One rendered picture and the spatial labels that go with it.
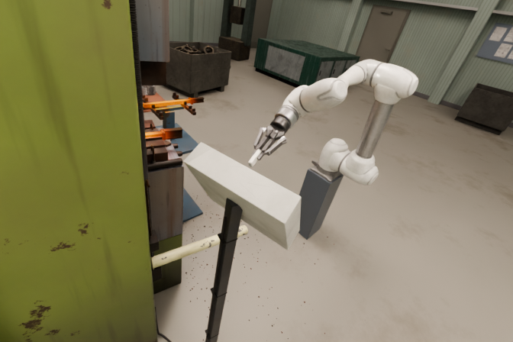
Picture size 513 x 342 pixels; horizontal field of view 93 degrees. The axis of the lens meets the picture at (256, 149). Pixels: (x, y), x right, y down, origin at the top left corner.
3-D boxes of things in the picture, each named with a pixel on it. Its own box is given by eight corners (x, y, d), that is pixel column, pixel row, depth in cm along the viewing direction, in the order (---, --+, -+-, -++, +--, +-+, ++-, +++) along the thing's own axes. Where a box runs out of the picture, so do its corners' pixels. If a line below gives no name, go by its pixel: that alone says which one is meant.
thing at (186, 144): (176, 124, 193) (176, 122, 192) (201, 150, 169) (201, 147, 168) (137, 131, 175) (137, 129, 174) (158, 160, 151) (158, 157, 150)
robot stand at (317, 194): (301, 214, 225) (321, 161, 194) (320, 228, 214) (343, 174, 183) (288, 224, 212) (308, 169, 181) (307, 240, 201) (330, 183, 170)
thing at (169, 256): (243, 229, 124) (243, 221, 122) (247, 237, 121) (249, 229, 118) (150, 261, 102) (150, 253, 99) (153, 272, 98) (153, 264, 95)
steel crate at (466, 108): (502, 127, 611) (526, 95, 569) (500, 137, 532) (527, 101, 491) (458, 111, 665) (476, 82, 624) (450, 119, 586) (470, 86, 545)
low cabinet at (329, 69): (311, 95, 564) (322, 57, 522) (252, 70, 670) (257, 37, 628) (350, 86, 706) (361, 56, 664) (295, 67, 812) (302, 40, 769)
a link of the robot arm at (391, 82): (348, 166, 178) (376, 182, 165) (335, 175, 169) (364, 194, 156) (387, 59, 131) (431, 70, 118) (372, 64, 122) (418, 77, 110)
